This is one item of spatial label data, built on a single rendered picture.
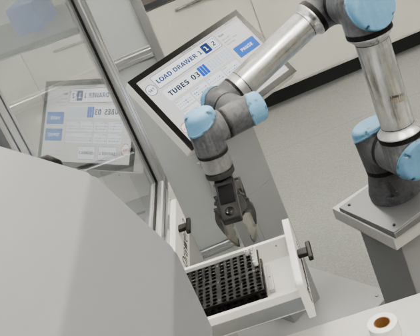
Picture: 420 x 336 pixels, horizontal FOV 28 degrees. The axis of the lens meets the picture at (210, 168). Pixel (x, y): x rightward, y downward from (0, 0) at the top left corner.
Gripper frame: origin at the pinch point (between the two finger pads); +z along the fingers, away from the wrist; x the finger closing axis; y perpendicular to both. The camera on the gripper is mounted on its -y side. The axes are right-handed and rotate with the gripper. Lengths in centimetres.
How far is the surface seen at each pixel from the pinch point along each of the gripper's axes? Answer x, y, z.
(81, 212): 5, -91, -66
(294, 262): -10.1, -8.0, 4.6
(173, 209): 21.0, 37.4, 5.6
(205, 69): 3, 90, -13
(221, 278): 8.9, -0.3, 8.1
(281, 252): -6.6, 9.6, 12.4
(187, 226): 17.5, 28.3, 7.1
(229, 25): -8, 107, -20
